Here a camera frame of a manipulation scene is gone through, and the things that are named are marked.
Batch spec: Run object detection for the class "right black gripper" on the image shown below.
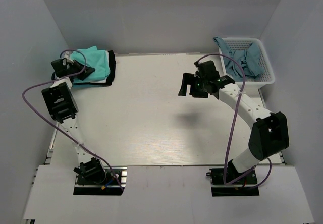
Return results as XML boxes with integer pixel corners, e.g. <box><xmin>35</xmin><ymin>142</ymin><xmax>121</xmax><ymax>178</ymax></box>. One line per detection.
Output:
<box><xmin>179</xmin><ymin>73</ymin><xmax>209</xmax><ymax>98</ymax></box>

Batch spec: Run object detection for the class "teal green t shirt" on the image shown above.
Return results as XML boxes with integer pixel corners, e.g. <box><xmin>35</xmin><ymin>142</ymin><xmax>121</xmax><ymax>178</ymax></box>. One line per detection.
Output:
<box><xmin>73</xmin><ymin>46</ymin><xmax>111</xmax><ymax>85</ymax></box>

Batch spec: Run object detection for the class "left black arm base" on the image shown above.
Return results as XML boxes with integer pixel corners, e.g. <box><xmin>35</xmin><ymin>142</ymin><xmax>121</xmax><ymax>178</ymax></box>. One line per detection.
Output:
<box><xmin>73</xmin><ymin>167</ymin><xmax>123</xmax><ymax>196</ymax></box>

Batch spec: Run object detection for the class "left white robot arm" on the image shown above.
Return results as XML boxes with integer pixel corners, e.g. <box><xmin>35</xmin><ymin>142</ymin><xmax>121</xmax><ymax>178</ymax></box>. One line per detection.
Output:
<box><xmin>41</xmin><ymin>57</ymin><xmax>107</xmax><ymax>183</ymax></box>

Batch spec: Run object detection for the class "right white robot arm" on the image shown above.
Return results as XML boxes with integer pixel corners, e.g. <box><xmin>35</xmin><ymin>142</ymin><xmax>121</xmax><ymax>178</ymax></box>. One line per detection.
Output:
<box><xmin>178</xmin><ymin>61</ymin><xmax>289</xmax><ymax>183</ymax></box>

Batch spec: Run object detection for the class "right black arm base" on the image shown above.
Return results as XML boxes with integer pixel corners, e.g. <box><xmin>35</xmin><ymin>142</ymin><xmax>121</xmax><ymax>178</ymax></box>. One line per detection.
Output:
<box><xmin>206</xmin><ymin>168</ymin><xmax>259</xmax><ymax>197</ymax></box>

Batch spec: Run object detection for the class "folded black t shirt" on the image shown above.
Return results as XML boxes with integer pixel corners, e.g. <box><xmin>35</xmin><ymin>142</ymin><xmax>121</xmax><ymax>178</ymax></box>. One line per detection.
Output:
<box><xmin>73</xmin><ymin>46</ymin><xmax>116</xmax><ymax>87</ymax></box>

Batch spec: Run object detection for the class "white plastic basket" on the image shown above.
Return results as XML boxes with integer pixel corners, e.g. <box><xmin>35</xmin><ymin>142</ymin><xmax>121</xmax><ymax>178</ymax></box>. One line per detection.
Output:
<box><xmin>223</xmin><ymin>37</ymin><xmax>275</xmax><ymax>91</ymax></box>

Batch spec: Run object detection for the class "grey blue crumpled t shirt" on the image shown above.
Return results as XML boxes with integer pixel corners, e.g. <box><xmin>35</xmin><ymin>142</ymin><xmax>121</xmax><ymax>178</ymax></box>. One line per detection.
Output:
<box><xmin>213</xmin><ymin>37</ymin><xmax>264</xmax><ymax>81</ymax></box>

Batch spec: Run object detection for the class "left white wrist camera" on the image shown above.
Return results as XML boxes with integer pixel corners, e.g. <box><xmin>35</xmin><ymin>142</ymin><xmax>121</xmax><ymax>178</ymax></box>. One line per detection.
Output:
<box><xmin>60</xmin><ymin>52</ymin><xmax>73</xmax><ymax>63</ymax></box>

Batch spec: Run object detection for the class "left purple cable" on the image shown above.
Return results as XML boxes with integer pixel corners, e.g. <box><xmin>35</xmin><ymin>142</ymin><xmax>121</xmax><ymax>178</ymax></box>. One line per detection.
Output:
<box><xmin>22</xmin><ymin>49</ymin><xmax>124</xmax><ymax>192</ymax></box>

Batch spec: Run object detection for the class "purple cable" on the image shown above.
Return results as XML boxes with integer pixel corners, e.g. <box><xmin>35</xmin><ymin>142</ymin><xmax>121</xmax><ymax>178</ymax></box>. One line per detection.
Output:
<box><xmin>22</xmin><ymin>49</ymin><xmax>124</xmax><ymax>192</ymax></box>
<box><xmin>194</xmin><ymin>53</ymin><xmax>273</xmax><ymax>191</ymax></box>

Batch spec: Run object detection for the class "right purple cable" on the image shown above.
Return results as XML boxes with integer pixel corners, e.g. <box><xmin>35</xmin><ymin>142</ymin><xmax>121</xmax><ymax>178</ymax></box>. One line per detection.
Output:
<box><xmin>194</xmin><ymin>53</ymin><xmax>273</xmax><ymax>191</ymax></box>

